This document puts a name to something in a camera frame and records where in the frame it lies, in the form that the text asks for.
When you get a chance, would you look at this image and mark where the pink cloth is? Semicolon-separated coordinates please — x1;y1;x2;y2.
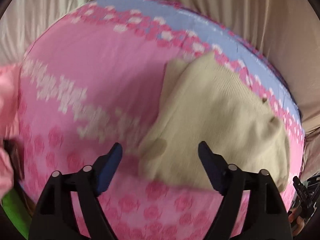
0;62;23;198

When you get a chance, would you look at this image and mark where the white satin cloth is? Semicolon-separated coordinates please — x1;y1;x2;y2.
0;0;101;67

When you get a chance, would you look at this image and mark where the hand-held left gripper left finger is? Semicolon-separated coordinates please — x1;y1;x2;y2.
29;142;123;240

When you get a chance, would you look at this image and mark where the green object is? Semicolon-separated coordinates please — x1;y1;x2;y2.
0;188;31;233

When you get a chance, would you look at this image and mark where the person's right hand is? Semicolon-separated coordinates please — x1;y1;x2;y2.
288;207;306;237

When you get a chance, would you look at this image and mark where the pink floral bedsheet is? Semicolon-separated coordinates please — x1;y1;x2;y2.
14;0;307;240

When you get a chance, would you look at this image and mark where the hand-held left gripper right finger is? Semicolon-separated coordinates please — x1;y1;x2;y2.
197;141;293;240

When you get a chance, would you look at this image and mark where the cream sweater with black hearts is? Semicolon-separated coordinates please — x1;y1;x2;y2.
137;51;292;193

